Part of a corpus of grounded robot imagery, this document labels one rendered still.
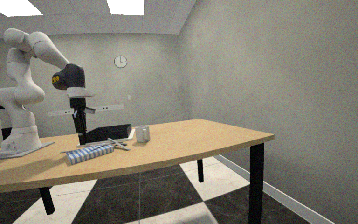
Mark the blue and white checkered towel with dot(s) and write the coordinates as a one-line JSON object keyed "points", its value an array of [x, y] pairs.
{"points": [[88, 153]]}

